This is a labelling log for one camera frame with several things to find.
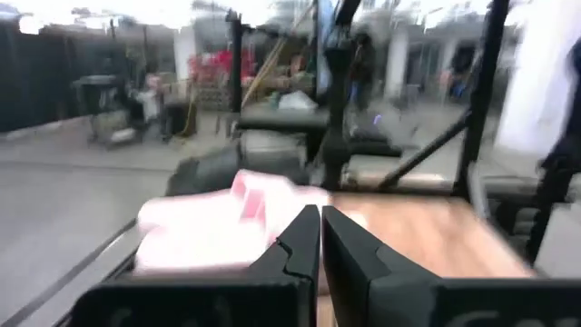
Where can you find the black partition wall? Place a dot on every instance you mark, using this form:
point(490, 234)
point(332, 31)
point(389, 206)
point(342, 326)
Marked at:
point(36, 82)

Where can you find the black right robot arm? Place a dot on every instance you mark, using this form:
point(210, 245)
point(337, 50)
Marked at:
point(338, 150)

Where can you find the black upright post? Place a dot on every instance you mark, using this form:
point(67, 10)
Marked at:
point(236, 68)

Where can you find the person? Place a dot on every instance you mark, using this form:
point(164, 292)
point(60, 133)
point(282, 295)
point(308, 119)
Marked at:
point(535, 91)

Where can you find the black aluminium table frame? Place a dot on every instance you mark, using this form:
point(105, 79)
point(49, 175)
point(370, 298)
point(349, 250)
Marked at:
point(481, 113)

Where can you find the grey cart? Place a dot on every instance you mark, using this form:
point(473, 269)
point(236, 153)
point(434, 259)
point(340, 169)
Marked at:
point(97, 91)

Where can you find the red stacked items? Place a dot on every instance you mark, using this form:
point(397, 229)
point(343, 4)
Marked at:
point(218, 66)

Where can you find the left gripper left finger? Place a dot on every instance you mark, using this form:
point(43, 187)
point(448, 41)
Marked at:
point(204, 304)

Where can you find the black foam slide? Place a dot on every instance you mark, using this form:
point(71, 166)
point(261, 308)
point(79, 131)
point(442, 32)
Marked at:
point(204, 172)
point(272, 152)

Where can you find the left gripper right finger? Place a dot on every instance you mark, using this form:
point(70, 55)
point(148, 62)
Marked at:
point(431, 304)

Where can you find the pink foam slide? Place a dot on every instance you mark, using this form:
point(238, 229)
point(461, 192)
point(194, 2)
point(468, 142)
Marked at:
point(299, 195)
point(190, 236)

